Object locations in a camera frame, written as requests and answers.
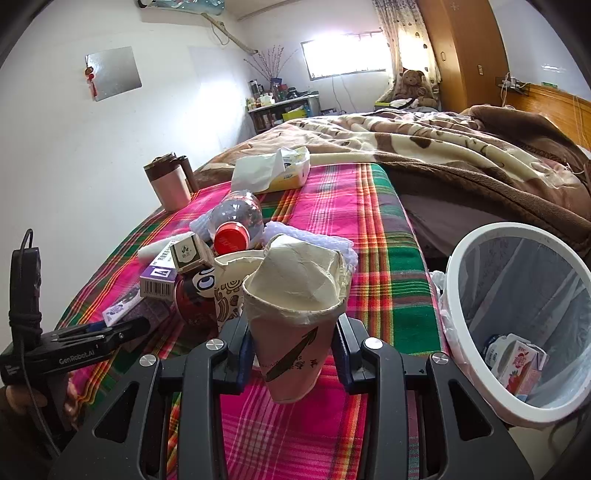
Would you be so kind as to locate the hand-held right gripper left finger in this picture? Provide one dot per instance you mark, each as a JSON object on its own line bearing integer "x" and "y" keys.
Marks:
{"x": 243, "y": 357}

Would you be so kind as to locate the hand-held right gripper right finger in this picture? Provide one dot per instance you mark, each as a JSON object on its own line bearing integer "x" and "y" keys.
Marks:
{"x": 344, "y": 364}

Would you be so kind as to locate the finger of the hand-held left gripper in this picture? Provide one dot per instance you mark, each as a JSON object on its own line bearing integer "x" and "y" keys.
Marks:
{"x": 94, "y": 328}
{"x": 131, "y": 330}

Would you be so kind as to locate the crushed brown paper cup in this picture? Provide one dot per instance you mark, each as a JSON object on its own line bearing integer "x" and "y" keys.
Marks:
{"x": 295, "y": 295}

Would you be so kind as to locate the green and white carton box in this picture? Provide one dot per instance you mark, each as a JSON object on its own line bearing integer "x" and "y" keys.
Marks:
{"x": 189, "y": 254}

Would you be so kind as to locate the white round trash bin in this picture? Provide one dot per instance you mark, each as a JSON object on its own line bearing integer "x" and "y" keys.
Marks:
{"x": 461, "y": 295}

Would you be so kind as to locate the clear plastic bottle red cap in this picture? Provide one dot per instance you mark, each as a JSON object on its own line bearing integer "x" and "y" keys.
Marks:
{"x": 238, "y": 217}

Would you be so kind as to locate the person's left hand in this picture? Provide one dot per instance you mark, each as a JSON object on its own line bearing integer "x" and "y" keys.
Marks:
{"x": 71, "y": 401}

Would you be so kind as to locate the small purple white packet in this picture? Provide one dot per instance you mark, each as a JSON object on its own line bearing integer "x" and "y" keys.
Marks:
{"x": 121, "y": 310}

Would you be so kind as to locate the purple and white box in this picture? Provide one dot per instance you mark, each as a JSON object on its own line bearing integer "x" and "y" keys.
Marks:
{"x": 159, "y": 277}

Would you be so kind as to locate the patterned paper cup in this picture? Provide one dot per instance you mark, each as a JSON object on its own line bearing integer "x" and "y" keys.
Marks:
{"x": 228, "y": 288}

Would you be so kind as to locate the dark red drink can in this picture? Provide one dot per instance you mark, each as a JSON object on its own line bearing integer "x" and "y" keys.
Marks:
{"x": 196, "y": 300}

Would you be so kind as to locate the plaid bed sheet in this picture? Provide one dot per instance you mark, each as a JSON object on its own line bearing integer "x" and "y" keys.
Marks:
{"x": 351, "y": 217}

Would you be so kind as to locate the pink mug brown lid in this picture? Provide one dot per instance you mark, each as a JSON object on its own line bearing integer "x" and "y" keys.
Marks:
{"x": 171, "y": 187}

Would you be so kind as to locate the blue white milk carton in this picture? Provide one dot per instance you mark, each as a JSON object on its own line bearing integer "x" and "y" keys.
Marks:
{"x": 496, "y": 350}

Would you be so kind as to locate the red strawberry milk carton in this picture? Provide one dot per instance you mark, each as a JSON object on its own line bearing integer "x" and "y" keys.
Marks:
{"x": 524, "y": 369}

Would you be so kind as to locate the white tissue paper pack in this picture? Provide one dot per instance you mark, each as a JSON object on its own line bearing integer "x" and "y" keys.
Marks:
{"x": 281, "y": 173}

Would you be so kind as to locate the translucent bin liner bag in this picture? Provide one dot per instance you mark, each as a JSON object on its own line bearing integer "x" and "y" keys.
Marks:
{"x": 531, "y": 277}

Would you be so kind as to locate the brown patterned blanket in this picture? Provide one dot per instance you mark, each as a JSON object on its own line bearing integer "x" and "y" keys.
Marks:
{"x": 461, "y": 147}

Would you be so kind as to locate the cluttered shelf desk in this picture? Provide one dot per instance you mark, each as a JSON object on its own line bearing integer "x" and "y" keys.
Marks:
{"x": 281, "y": 110}

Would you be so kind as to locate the red hanging ornament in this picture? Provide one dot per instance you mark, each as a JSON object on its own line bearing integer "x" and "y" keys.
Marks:
{"x": 91, "y": 78}

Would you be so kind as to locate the green flat box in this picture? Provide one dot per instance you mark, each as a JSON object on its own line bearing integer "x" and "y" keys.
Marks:
{"x": 384, "y": 100}

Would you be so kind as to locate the brown teddy bear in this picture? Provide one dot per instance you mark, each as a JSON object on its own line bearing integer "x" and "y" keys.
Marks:
{"x": 413, "y": 85}

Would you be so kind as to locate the dried branches in vase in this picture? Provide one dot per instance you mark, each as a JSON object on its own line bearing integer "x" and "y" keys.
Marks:
{"x": 272, "y": 62}

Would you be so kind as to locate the window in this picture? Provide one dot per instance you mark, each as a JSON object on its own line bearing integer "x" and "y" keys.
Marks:
{"x": 344, "y": 57}

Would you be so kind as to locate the white power strip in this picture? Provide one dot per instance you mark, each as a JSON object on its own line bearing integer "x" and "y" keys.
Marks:
{"x": 510, "y": 83}

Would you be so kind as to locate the wooden headboard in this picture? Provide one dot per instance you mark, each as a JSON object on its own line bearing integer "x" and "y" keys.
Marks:
{"x": 554, "y": 108}

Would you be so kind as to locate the patterned curtain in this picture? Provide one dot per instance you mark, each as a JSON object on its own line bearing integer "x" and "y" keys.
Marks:
{"x": 406, "y": 37}

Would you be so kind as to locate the wooden wardrobe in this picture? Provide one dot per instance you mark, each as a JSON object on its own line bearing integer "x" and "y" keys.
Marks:
{"x": 461, "y": 50}

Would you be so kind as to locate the silver wall sheet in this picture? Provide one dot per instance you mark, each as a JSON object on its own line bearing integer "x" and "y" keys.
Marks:
{"x": 115, "y": 71}

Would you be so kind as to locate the wrapped wall pipe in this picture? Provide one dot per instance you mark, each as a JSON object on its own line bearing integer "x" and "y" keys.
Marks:
{"x": 228, "y": 32}

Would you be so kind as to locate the wall air conditioner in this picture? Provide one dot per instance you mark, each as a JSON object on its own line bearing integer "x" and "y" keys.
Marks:
{"x": 184, "y": 3}

